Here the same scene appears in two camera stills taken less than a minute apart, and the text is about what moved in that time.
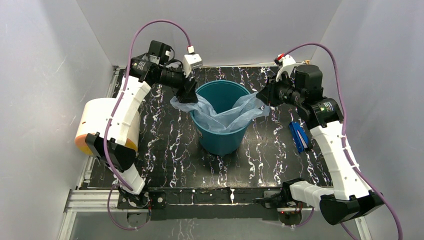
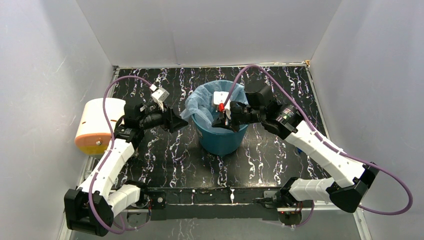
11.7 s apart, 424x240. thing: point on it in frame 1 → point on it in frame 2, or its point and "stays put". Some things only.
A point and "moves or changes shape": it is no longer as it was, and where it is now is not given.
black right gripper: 266,95 → 220,122
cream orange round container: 93,112 stays put
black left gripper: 186,92 → 170,121
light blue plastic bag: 245,109 moves or changes shape
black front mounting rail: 204,204 stays put
